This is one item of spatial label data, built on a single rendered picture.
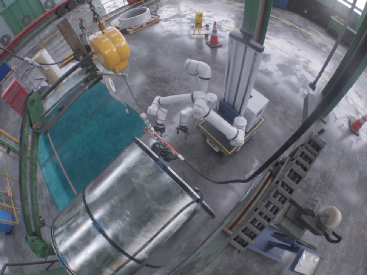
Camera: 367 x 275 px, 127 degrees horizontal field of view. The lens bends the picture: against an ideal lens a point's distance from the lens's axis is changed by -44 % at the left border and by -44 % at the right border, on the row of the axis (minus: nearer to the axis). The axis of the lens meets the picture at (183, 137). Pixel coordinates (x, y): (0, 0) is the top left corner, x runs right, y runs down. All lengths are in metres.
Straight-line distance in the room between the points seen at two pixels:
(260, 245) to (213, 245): 2.06
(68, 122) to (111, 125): 1.31
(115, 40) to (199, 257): 0.91
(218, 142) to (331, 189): 2.34
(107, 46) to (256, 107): 1.87
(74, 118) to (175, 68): 2.65
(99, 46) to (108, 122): 2.84
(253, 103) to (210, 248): 1.88
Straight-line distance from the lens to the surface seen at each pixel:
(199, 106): 1.48
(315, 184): 3.23
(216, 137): 2.44
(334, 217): 0.97
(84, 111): 4.13
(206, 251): 0.66
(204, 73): 1.62
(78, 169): 3.42
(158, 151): 1.58
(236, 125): 1.89
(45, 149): 4.49
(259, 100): 2.28
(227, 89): 1.97
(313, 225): 1.02
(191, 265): 0.67
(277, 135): 3.13
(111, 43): 0.75
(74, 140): 3.82
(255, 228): 0.47
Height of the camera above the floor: 2.49
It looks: 62 degrees down
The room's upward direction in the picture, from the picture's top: 12 degrees counter-clockwise
